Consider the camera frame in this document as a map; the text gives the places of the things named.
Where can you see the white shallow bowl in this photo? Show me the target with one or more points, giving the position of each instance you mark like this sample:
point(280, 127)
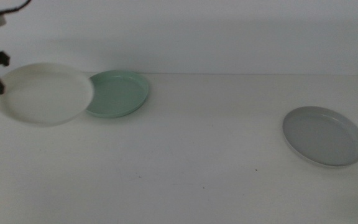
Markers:
point(45, 93)

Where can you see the mint green shallow bowl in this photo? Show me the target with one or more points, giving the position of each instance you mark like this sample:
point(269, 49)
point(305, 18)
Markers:
point(120, 93)

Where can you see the grey shallow bowl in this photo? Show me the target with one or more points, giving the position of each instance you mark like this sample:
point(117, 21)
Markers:
point(323, 137)

